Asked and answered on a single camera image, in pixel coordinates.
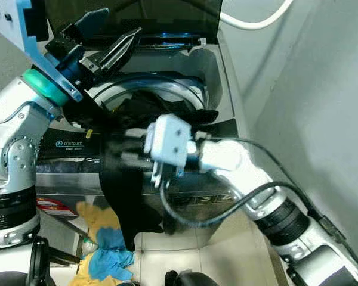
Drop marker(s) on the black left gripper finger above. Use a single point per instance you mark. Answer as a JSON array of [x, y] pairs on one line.
[[122, 49], [89, 22]]

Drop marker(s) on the black garment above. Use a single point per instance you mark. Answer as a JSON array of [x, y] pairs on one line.
[[125, 196]]

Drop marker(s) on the grey top-load washing machine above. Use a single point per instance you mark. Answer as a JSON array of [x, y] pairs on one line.
[[218, 65]]

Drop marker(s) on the yellow cloth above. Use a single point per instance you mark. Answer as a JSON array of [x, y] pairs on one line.
[[95, 215]]

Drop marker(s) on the blue cloth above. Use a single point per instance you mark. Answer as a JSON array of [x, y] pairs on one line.
[[110, 256]]

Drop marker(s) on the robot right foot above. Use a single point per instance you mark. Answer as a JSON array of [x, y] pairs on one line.
[[194, 279]]

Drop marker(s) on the light blue right wrist camera mount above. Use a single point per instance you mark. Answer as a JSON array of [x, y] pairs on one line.
[[170, 143]]

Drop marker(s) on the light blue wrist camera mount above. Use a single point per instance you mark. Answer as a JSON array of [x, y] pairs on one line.
[[170, 143], [12, 27]]

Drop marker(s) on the light blue left wrist camera mount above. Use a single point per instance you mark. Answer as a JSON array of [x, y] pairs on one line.
[[12, 27]]

